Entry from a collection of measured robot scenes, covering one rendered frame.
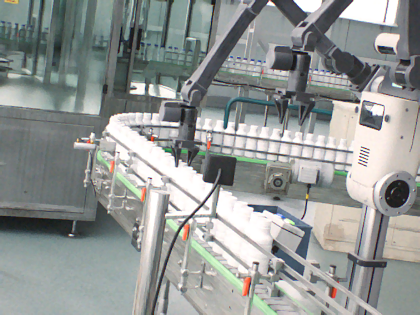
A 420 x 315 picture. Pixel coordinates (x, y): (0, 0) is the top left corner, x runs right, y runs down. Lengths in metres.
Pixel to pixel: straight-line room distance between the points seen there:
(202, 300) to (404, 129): 0.88
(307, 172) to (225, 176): 2.88
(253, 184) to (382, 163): 1.64
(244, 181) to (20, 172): 2.03
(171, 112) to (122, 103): 5.14
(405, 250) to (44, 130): 3.11
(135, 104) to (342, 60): 5.11
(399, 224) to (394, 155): 4.17
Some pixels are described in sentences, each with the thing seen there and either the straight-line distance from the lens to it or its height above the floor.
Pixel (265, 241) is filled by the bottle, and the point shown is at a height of 1.11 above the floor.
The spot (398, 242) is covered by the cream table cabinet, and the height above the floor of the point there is 0.15.
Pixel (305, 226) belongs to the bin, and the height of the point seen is 0.95.
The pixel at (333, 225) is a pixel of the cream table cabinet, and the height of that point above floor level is 0.21.
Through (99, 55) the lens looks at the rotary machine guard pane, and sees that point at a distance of 5.80.
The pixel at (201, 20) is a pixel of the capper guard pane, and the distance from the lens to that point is 8.00.
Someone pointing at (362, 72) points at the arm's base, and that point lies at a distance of 2.96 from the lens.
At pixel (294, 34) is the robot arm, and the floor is 1.65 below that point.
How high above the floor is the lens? 1.62
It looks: 9 degrees down
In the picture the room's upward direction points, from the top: 9 degrees clockwise
